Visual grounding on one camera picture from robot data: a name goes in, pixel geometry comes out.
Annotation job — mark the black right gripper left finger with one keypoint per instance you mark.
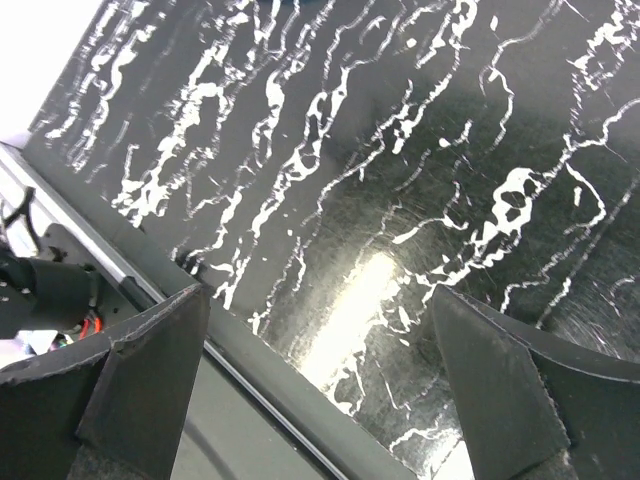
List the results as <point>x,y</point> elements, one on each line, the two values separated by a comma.
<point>110,406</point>

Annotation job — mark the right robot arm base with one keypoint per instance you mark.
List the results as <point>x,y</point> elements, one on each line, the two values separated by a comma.
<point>39,294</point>

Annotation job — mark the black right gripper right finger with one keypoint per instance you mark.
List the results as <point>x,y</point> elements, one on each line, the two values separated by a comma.
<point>532,405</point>

